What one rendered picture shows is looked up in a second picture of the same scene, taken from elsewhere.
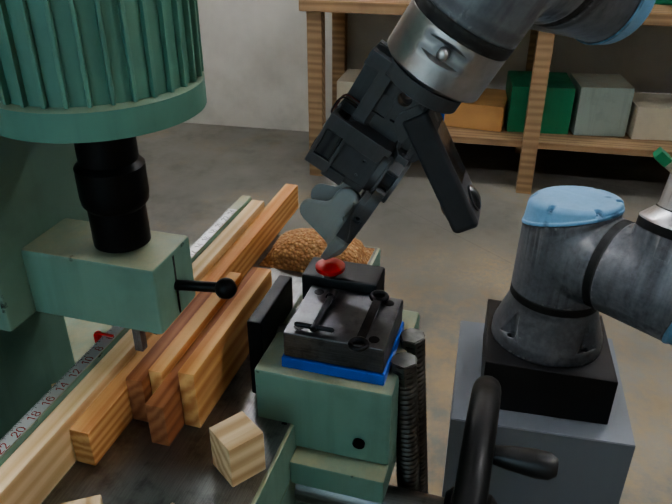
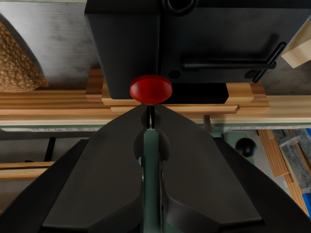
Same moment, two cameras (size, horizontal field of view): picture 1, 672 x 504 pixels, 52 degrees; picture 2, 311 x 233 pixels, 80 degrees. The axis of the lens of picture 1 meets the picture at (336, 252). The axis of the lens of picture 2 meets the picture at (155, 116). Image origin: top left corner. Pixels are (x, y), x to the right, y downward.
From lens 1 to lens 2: 0.64 m
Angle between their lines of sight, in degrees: 65
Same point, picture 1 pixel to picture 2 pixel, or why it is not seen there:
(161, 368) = (233, 107)
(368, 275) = (130, 35)
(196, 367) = (245, 98)
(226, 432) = (304, 58)
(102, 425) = (258, 103)
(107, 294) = not seen: hidden behind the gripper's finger
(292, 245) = (19, 84)
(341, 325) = (258, 34)
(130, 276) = not seen: hidden behind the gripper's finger
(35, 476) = (288, 108)
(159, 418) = (261, 88)
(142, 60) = not seen: outside the picture
